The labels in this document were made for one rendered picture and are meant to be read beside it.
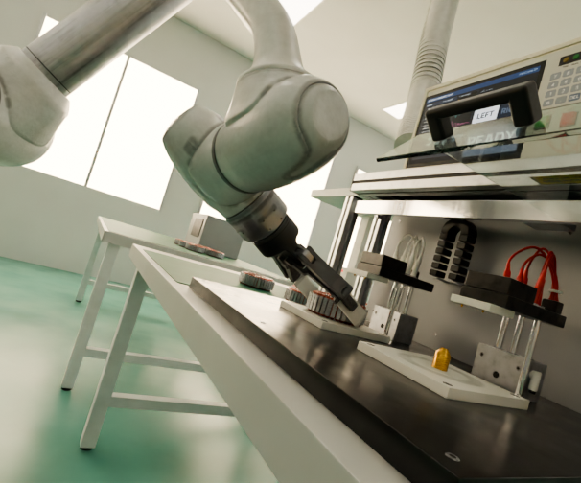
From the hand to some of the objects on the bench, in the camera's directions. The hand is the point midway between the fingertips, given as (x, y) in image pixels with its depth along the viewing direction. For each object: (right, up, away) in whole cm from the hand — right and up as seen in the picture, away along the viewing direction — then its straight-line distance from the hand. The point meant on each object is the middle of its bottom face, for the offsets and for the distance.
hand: (335, 306), depth 71 cm
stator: (-19, -2, +49) cm, 52 cm away
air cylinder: (+12, -7, +7) cm, 15 cm away
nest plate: (-1, -3, 0) cm, 3 cm away
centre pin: (+11, -4, -21) cm, 24 cm away
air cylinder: (+23, -10, -15) cm, 29 cm away
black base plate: (+6, -7, -10) cm, 14 cm away
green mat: (-6, -7, +57) cm, 58 cm away
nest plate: (+10, -6, -22) cm, 24 cm away
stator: (0, -2, 0) cm, 2 cm away
